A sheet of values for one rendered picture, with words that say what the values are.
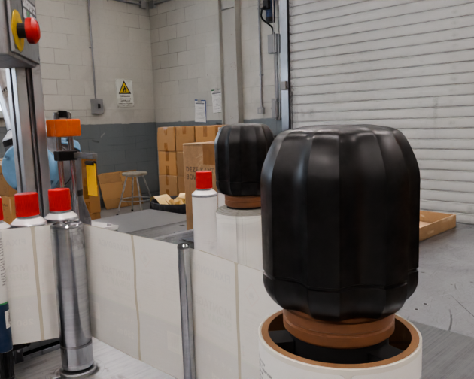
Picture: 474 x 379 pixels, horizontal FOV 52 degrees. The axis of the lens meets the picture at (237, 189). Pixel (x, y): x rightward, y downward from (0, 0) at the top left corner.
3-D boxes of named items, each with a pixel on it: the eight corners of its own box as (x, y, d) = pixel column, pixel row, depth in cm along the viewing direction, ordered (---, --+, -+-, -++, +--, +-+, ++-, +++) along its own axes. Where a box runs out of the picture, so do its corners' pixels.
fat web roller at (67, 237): (69, 384, 58) (56, 228, 55) (53, 371, 61) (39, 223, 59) (104, 370, 61) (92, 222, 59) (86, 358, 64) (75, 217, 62)
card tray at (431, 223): (410, 245, 134) (410, 231, 133) (330, 232, 152) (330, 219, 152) (455, 226, 154) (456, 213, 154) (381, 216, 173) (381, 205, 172)
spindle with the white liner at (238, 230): (250, 356, 63) (244, 123, 59) (205, 336, 70) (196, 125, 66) (295, 335, 69) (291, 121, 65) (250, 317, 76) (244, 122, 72)
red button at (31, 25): (13, 14, 71) (34, 14, 71) (19, 19, 74) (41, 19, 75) (15, 41, 71) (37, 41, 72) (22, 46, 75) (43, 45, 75)
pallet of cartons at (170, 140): (217, 246, 469) (211, 125, 453) (157, 235, 523) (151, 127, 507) (287, 223, 560) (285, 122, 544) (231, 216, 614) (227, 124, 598)
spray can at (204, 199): (206, 276, 97) (202, 173, 94) (189, 271, 101) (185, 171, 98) (226, 270, 100) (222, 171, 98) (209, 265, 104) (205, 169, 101)
